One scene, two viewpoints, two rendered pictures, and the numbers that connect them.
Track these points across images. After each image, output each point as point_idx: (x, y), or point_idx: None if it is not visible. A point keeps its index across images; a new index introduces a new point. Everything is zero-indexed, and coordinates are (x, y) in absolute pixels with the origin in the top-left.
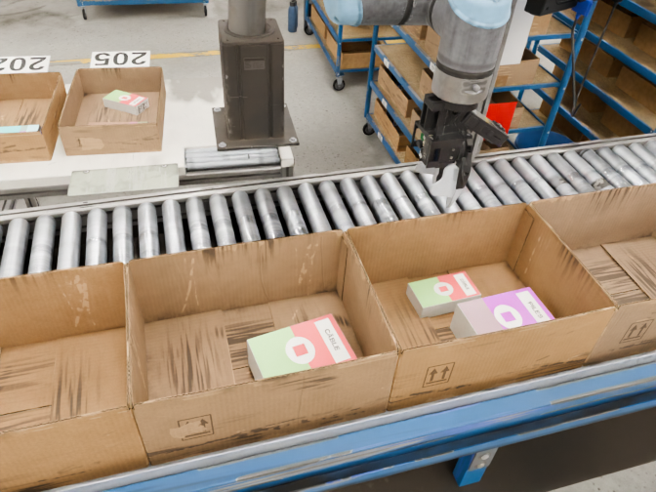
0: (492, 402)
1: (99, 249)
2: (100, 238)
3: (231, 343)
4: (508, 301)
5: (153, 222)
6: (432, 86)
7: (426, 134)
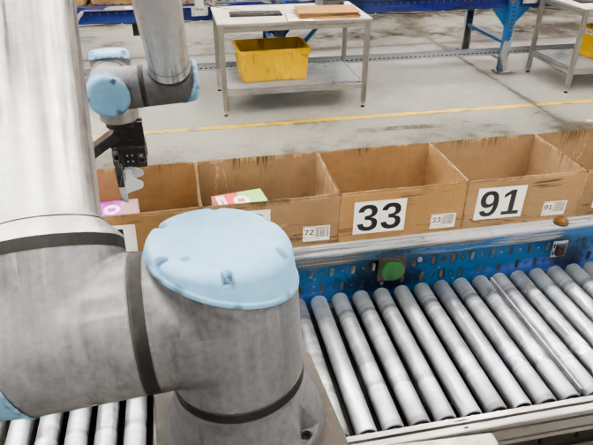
0: None
1: (416, 364)
2: (422, 376)
3: None
4: (104, 215)
5: (376, 398)
6: (138, 114)
7: (145, 139)
